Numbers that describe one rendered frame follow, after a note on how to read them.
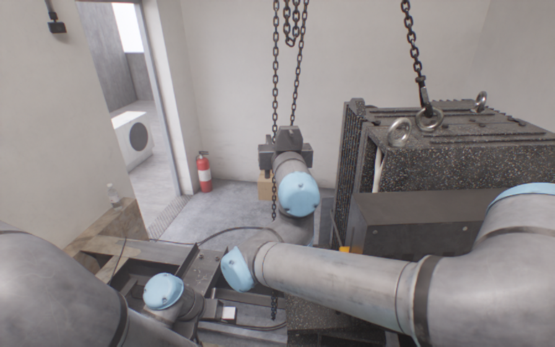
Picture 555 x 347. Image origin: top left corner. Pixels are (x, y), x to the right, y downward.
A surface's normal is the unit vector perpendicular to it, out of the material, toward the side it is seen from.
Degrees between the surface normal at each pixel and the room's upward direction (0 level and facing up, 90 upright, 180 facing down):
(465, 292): 40
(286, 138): 88
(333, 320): 0
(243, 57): 90
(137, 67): 90
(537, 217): 23
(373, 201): 0
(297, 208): 88
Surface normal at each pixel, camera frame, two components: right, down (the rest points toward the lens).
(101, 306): 0.93, -0.33
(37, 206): 0.98, 0.08
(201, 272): -0.01, -0.87
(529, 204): -0.32, -0.93
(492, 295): -0.52, -0.44
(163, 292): -0.19, -0.61
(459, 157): 0.04, 0.49
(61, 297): 0.77, -0.44
